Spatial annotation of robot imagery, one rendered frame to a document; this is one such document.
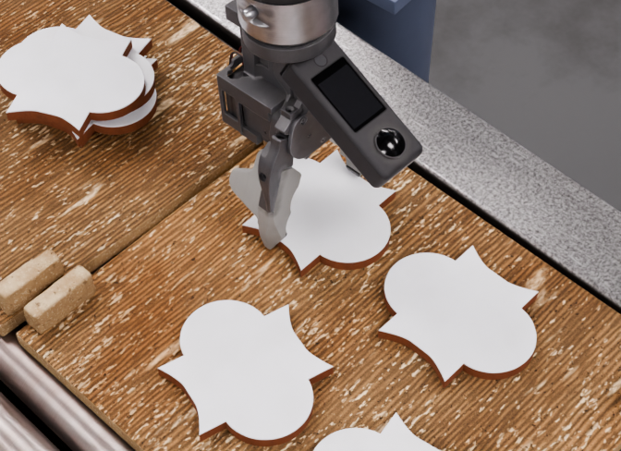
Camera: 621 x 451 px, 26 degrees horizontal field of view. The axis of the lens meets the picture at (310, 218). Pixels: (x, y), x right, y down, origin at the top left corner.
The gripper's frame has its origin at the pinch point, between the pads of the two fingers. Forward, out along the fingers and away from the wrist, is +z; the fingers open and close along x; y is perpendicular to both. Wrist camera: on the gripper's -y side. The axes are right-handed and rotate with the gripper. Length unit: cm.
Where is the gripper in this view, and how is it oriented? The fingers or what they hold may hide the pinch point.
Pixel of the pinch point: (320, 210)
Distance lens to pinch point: 114.5
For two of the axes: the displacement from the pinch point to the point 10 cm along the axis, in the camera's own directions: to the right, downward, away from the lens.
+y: -7.2, -5.0, 4.8
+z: 0.5, 6.6, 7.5
